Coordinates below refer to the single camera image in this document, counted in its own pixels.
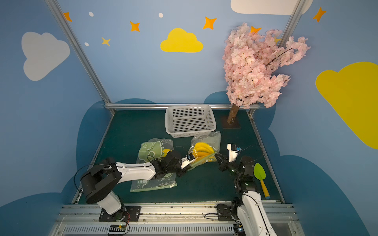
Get aluminium right frame rail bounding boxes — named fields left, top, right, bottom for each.
left=247, top=109, right=286, bottom=204

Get circuit board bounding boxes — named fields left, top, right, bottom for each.
left=107, top=225, right=127, bottom=236
left=233, top=224, right=246, bottom=236

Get aluminium front rail bed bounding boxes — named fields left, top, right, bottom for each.
left=48, top=201, right=305, bottom=236

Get aluminium frame rail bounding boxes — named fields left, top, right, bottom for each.
left=247, top=109, right=286, bottom=204
left=104, top=103, right=260, bottom=111

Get left circuit board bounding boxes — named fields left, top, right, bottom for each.
left=107, top=225, right=127, bottom=236

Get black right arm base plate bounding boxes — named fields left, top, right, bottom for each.
left=216, top=204, right=239, bottom=221

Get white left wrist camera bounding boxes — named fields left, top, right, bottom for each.
left=181, top=153, right=195, bottom=169

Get yellow banana bunch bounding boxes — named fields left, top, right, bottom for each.
left=161, top=149, right=171, bottom=157
left=192, top=142, right=217, bottom=165

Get dark square tree base plate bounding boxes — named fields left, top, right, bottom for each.
left=221, top=116, right=241, bottom=129

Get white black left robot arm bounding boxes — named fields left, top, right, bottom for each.
left=80, top=150, right=195, bottom=215

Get artificial pink blossom tree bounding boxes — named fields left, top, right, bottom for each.
left=222, top=23, right=310, bottom=124

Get green printed zip-top bag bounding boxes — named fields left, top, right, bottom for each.
left=129, top=138, right=178, bottom=193

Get right circuit board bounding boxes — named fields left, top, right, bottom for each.
left=233, top=224, right=246, bottom=236

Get green toy shovel yellow handle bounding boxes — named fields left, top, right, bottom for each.
left=254, top=163, right=270, bottom=199

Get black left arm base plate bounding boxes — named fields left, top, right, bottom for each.
left=98, top=206, right=141, bottom=223

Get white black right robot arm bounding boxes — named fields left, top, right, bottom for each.
left=215, top=154, right=277, bottom=236

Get white perforated plastic basket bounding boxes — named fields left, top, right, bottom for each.
left=165, top=104, right=217, bottom=138

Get clear zip-top bag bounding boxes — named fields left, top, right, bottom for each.
left=188, top=131, right=221, bottom=170

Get aluminium back frame rail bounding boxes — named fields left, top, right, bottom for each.
left=104, top=103, right=260, bottom=111

